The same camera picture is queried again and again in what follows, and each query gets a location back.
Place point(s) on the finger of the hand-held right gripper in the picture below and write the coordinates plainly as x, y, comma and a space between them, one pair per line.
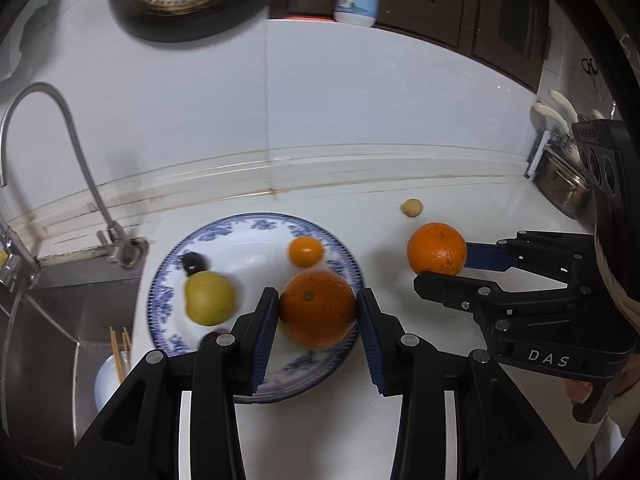
487, 255
450, 290

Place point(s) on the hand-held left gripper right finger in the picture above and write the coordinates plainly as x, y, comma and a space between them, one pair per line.
372, 340

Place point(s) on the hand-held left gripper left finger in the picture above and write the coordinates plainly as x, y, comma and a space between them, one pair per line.
265, 340

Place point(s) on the large orange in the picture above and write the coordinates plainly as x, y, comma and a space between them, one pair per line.
436, 249
317, 307

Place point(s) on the dark plum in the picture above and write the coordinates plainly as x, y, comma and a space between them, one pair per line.
192, 262
212, 337

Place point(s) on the yellow pear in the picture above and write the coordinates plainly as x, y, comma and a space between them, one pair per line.
210, 297

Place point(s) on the small orange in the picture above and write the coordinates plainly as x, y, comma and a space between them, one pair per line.
305, 251

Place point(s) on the blue-rimmed white plate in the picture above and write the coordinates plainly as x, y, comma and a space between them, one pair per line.
250, 240

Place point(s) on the person's right hand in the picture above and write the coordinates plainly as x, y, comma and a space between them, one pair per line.
577, 392

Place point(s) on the small beige round fruit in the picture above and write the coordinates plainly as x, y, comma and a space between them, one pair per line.
412, 207

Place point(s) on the stainless steel pot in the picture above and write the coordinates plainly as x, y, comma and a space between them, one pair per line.
562, 187

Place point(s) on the metal dish rack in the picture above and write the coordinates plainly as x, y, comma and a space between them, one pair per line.
537, 155

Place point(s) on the wooden chopstick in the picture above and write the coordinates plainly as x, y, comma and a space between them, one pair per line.
127, 342
116, 355

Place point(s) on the white bowl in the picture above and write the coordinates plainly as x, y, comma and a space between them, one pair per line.
107, 380

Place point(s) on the thin chrome gooseneck faucet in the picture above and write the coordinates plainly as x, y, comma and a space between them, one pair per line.
120, 247

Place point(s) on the black scissors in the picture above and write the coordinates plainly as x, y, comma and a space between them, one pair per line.
590, 66

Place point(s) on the stainless steel sink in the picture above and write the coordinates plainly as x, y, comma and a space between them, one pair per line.
50, 335

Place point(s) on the tall chrome kitchen faucet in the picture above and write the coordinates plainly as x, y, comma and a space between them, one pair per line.
15, 265

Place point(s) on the black frying pan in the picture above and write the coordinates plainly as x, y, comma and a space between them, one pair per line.
200, 30

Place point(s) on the dark brown window frame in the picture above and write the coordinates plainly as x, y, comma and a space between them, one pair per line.
480, 10

